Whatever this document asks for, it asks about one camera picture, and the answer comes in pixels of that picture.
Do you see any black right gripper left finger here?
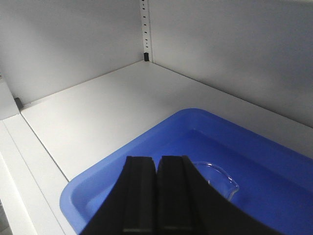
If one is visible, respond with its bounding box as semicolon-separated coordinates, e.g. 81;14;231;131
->
81;156;156;235

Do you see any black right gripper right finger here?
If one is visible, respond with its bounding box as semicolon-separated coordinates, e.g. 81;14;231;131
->
157;156;278;235

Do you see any grey lower cabinet shelf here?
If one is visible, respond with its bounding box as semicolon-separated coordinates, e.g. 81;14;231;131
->
0;62;313;235

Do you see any blue plastic tray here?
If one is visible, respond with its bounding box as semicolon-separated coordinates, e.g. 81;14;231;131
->
60;109;313;235

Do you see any black shelf clip left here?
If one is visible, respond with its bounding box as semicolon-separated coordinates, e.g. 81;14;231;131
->
14;97;23;110

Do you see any black shelf clip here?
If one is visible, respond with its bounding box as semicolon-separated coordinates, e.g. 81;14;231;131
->
14;97;23;110
144;52;150;62

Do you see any black shelf clip right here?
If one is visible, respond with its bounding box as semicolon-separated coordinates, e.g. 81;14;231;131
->
144;52;150;62

